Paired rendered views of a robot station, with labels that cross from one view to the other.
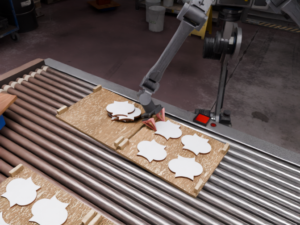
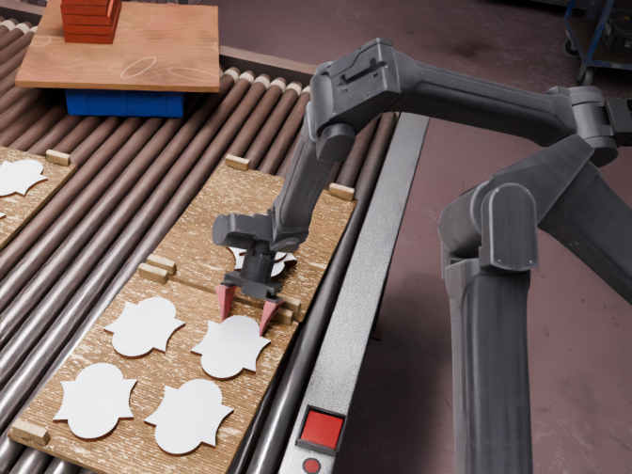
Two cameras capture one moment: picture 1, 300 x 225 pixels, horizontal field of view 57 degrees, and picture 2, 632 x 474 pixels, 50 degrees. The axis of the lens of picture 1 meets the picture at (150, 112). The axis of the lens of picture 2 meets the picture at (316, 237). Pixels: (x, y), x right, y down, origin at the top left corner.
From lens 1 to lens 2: 1.26 m
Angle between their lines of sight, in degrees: 53
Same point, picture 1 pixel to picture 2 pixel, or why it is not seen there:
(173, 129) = (234, 356)
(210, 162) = (126, 459)
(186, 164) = (102, 401)
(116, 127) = (214, 254)
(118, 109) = not seen: hidden behind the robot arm
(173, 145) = (178, 368)
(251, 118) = not seen: outside the picture
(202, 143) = (191, 430)
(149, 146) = (155, 318)
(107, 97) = (319, 218)
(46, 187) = (27, 201)
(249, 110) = not seen: outside the picture
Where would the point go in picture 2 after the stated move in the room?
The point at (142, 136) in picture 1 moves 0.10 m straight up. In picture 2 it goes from (196, 304) to (195, 267)
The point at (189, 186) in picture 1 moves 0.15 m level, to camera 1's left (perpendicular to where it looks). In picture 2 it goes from (38, 417) to (39, 345)
